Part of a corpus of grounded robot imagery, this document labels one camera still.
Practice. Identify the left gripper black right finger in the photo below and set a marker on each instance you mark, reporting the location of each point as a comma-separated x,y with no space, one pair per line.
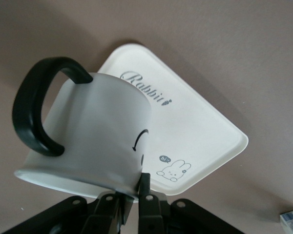
151,214

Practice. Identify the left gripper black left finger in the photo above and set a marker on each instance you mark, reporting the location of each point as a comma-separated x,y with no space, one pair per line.
105,214

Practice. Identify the white smiley mug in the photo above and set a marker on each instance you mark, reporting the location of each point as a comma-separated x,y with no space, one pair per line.
100,122

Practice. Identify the cream rabbit print tray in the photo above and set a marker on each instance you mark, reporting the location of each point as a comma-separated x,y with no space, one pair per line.
197,126

